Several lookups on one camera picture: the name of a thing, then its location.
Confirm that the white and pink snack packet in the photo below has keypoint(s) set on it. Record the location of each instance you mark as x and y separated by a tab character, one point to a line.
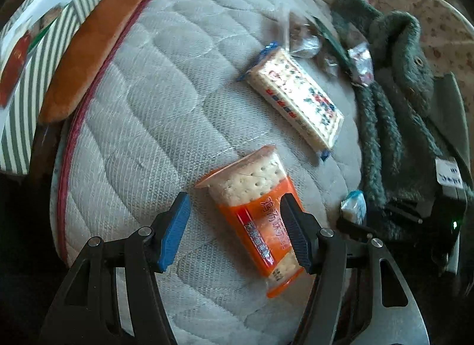
361	63

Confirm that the clear wrapped candy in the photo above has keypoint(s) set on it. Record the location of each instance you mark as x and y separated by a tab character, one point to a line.
301	37

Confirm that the floral cushion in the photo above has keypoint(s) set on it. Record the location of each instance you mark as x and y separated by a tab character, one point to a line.
437	26

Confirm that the orange cracker packet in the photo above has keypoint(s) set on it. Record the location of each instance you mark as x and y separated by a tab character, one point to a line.
255	211

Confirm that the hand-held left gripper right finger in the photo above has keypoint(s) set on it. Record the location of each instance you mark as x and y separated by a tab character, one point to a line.
296	234

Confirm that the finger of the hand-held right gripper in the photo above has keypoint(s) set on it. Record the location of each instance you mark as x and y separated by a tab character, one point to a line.
407	212
351	228

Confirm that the grey striped cardboard box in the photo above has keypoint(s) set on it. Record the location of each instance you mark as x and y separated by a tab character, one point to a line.
14	133

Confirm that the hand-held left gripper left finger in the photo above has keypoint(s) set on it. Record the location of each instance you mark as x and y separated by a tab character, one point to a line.
172	234

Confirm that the orange plush blanket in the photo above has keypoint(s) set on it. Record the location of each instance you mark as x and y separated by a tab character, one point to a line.
92	52

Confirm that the green and black snack packet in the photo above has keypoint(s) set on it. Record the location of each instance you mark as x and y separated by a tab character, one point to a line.
333	45

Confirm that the white cracker packet blue ends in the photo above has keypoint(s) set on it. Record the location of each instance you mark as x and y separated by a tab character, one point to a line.
296	96

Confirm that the teal fleece jacket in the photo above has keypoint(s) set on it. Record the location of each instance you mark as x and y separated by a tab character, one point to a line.
392	126

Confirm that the small blue white snack packet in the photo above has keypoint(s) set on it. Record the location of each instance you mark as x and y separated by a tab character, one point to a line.
353	206

